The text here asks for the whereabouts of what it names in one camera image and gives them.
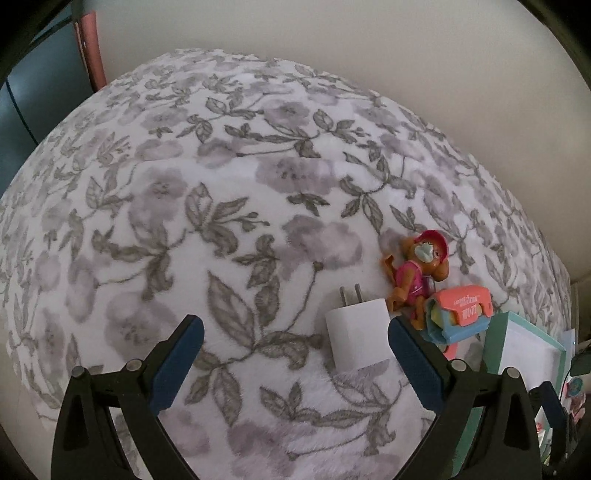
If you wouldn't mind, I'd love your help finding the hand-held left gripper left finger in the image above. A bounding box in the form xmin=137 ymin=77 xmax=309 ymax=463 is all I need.
xmin=52 ymin=314 xmax=205 ymax=480

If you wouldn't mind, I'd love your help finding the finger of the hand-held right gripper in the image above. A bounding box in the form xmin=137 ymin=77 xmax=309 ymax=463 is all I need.
xmin=529 ymin=382 xmax=578 ymax=480

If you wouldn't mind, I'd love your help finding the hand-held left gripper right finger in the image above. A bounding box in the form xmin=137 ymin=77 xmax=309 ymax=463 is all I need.
xmin=387 ymin=318 xmax=541 ymax=480

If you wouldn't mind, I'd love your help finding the white charger plug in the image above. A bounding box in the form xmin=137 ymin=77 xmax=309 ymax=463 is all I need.
xmin=325 ymin=282 xmax=393 ymax=372

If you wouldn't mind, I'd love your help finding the teal box with white inside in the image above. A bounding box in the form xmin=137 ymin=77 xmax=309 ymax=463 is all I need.
xmin=450 ymin=311 xmax=575 ymax=480

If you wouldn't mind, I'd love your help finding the pink and blue toy block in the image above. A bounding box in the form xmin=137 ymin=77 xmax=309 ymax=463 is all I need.
xmin=425 ymin=285 xmax=495 ymax=344

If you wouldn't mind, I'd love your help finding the toy dog with pink hat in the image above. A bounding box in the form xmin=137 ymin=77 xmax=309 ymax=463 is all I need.
xmin=381 ymin=229 xmax=451 ymax=330

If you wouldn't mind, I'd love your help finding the floral fleece blanket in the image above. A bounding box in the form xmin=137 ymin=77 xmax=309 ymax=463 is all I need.
xmin=0 ymin=48 xmax=573 ymax=480

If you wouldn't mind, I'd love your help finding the dark blue wardrobe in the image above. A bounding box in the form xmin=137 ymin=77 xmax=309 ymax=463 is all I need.
xmin=0 ymin=4 xmax=93 ymax=153

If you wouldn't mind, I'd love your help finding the pink pole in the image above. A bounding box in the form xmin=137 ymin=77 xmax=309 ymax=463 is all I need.
xmin=74 ymin=0 xmax=108 ymax=93

